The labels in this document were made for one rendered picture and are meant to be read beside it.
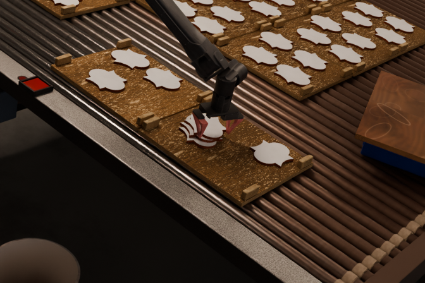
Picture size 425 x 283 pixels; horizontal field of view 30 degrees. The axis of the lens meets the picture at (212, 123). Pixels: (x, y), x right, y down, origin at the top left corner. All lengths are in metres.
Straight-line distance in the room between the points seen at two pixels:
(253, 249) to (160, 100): 0.68
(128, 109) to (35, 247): 0.64
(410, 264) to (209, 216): 0.54
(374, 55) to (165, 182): 1.32
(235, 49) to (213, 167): 0.78
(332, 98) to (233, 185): 0.75
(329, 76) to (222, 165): 0.81
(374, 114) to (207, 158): 0.59
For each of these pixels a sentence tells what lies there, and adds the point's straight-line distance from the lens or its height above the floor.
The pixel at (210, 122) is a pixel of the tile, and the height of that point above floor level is 0.97.
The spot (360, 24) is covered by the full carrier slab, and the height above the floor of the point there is 0.95.
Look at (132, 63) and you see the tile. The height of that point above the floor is 0.95.
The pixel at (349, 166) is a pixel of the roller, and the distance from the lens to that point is 2.51.
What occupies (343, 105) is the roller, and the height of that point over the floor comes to 0.92.
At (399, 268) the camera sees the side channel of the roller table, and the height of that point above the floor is 0.95.
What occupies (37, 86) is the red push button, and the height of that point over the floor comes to 0.93.
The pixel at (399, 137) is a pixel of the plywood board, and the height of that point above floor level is 1.04.
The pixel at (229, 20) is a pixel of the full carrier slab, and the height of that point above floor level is 0.95.
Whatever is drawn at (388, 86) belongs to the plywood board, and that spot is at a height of 1.04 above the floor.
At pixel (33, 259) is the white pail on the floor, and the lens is 2.83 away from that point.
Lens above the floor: 2.21
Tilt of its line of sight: 31 degrees down
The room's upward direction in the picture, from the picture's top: 14 degrees clockwise
